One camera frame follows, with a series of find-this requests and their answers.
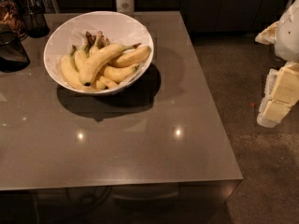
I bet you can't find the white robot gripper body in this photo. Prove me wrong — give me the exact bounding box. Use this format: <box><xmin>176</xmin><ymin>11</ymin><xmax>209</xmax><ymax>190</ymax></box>
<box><xmin>275</xmin><ymin>0</ymin><xmax>299</xmax><ymax>62</ymax></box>

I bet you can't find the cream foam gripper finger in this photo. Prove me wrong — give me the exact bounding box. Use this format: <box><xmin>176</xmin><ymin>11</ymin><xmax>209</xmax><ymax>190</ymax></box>
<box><xmin>255</xmin><ymin>21</ymin><xmax>278</xmax><ymax>45</ymax></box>
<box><xmin>257</xmin><ymin>62</ymin><xmax>299</xmax><ymax>128</ymax></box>

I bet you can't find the large top yellow banana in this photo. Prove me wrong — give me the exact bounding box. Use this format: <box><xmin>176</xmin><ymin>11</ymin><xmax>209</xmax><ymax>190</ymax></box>
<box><xmin>78</xmin><ymin>43</ymin><xmax>140</xmax><ymax>86</ymax></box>

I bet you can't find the right yellow banana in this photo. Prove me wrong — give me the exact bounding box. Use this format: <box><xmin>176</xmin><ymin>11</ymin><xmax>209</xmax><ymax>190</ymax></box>
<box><xmin>109</xmin><ymin>46</ymin><xmax>151</xmax><ymax>68</ymax></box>

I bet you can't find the white ceramic bowl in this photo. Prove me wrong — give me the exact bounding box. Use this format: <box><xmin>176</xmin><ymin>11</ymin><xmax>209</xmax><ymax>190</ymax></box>
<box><xmin>44</xmin><ymin>11</ymin><xmax>154</xmax><ymax>95</ymax></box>

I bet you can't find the lower middle yellow banana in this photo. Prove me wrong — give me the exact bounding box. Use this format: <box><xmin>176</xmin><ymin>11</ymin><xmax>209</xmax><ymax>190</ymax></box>
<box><xmin>100</xmin><ymin>64</ymin><xmax>139</xmax><ymax>83</ymax></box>

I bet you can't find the bottom small yellow banana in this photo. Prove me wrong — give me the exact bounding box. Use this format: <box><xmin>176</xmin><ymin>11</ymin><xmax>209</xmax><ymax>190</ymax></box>
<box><xmin>92</xmin><ymin>76</ymin><xmax>118</xmax><ymax>91</ymax></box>

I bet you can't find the back banana with brown stem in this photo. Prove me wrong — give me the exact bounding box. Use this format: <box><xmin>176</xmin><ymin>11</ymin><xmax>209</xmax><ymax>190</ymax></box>
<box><xmin>85</xmin><ymin>31</ymin><xmax>110</xmax><ymax>56</ymax></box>

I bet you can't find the black mesh pen cup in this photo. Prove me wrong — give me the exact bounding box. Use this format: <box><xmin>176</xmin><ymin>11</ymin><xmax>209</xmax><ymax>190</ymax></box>
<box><xmin>21</xmin><ymin>0</ymin><xmax>50</xmax><ymax>38</ymax></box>

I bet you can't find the black dish at left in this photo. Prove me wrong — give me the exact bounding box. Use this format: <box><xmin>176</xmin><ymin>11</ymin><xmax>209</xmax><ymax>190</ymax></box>
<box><xmin>0</xmin><ymin>31</ymin><xmax>30</xmax><ymax>72</ymax></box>

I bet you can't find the dark glass jar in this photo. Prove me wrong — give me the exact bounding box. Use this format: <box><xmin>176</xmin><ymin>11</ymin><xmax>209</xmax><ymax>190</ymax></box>
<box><xmin>0</xmin><ymin>0</ymin><xmax>27</xmax><ymax>40</ymax></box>

